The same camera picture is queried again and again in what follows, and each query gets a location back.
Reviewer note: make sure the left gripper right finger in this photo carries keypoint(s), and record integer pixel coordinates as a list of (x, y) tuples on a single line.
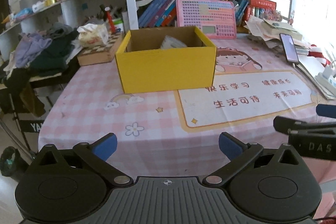
[(240, 154)]

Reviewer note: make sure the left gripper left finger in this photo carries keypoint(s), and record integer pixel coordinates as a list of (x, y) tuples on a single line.
[(95, 156)]

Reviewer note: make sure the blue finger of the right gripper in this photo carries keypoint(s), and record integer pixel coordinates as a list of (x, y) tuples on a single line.
[(324, 110)]

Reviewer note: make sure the red white striped cloth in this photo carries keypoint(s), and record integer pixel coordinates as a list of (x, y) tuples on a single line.
[(317, 53)]

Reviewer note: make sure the pink cartoon tablecloth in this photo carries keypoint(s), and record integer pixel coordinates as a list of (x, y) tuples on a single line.
[(175, 133)]

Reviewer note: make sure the black smartphone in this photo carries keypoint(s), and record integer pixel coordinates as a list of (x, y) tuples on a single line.
[(289, 49)]

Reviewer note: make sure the wooden chess board box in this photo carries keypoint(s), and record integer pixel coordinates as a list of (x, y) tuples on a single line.
[(101, 54)]

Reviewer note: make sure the pile of papers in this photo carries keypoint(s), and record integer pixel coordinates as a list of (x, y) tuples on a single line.
[(270, 30)]

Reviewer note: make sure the yellow cardboard box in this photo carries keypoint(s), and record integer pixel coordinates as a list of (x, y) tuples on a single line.
[(143, 67)]

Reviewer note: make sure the pile of dark clothes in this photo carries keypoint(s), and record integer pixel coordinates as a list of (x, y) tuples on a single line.
[(38, 54)]

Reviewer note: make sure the white tissue pack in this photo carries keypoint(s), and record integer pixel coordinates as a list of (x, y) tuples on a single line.
[(91, 35)]

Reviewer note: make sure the red book box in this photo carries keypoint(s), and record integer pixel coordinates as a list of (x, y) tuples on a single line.
[(263, 9)]

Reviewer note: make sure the pink toy keyboard tablet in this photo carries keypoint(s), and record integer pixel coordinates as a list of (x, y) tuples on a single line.
[(215, 18)]

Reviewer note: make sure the row of blue books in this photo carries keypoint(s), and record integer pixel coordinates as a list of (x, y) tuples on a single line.
[(159, 13)]

